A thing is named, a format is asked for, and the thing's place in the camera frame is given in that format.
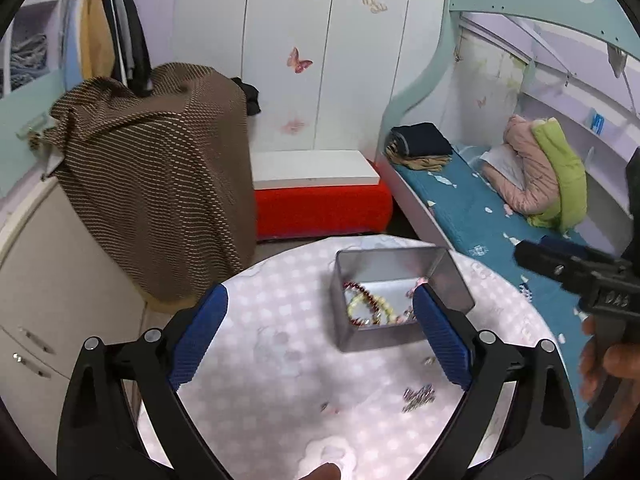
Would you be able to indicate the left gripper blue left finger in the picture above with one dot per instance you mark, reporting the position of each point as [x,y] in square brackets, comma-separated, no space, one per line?
[191,331]

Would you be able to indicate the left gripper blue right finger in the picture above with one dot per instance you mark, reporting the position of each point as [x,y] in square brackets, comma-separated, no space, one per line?
[454,354]

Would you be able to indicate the pink charm jewelry cluster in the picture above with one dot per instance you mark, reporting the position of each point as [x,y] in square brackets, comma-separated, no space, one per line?
[408,315]

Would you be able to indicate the right hand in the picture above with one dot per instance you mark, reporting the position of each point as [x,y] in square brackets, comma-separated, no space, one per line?
[610,373]

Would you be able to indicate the left hand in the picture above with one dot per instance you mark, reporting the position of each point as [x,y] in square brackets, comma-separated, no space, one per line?
[327,471]

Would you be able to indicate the pink checked tablecloth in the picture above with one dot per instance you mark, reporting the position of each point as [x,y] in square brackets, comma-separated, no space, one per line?
[257,394]

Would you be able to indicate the grey metal box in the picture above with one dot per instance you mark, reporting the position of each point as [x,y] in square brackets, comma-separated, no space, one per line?
[368,291]

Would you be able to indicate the pink padded jacket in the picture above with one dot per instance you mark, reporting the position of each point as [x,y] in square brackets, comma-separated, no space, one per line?
[520,172]

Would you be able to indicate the red stool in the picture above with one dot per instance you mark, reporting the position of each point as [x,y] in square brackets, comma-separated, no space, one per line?
[322,211]

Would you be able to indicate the small pink flower charm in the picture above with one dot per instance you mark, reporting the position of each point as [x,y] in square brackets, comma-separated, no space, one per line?
[329,408]

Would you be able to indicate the brown dotted cloth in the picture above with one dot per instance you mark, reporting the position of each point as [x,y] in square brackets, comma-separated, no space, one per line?
[161,179]

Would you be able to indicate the beige cabinet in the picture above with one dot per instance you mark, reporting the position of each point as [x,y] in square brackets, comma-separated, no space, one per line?
[58,287]

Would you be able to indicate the teal bed sheet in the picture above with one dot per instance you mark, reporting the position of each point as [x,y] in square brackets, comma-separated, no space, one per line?
[459,204]

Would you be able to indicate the white board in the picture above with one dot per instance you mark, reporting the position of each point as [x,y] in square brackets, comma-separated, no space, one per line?
[310,169]

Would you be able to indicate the blue box on shelf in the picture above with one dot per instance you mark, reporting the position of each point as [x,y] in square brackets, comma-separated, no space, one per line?
[595,122]

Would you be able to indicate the folded dark clothes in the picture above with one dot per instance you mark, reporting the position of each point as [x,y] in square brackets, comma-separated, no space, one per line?
[418,147]

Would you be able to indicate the hanging clothes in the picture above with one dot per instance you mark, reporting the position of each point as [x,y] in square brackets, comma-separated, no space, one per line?
[104,38]

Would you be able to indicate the teal bunk bed frame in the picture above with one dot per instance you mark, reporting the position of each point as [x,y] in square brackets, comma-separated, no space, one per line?
[537,58]

